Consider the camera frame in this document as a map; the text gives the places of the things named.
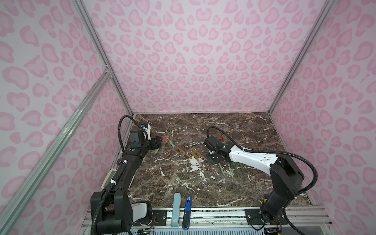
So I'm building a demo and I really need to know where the light green pen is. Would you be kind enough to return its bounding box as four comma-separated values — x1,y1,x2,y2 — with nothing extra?
218,163,226,176

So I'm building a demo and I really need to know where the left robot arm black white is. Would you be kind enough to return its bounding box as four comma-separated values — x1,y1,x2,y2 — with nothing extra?
91,136,162,235

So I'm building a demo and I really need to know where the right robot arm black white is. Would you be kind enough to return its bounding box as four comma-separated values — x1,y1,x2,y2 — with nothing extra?
204,142,304,224

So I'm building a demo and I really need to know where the brown pen left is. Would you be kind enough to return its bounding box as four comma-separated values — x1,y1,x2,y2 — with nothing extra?
176,146,192,159

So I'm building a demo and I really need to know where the brown pen right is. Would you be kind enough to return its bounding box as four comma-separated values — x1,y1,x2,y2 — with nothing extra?
193,150,207,161

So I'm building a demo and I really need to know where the blue black utility tool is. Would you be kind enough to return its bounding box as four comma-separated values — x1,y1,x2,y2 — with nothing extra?
182,196,193,230

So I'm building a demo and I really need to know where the light blue eraser block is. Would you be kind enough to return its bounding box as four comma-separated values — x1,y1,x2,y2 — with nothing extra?
171,193,181,228

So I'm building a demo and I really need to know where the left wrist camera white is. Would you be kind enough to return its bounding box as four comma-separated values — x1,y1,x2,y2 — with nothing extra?
141,123,151,141

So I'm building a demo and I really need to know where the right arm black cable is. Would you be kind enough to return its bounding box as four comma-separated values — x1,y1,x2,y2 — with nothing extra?
206,126,318,196

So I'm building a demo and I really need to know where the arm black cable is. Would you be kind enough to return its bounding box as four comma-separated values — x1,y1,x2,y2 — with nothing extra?
206,126,318,196
117,115,142,152

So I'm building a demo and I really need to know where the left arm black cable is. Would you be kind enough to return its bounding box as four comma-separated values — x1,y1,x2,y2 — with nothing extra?
117,115,142,152

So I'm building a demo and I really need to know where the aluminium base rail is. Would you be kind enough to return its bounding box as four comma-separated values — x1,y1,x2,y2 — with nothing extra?
147,206,337,235

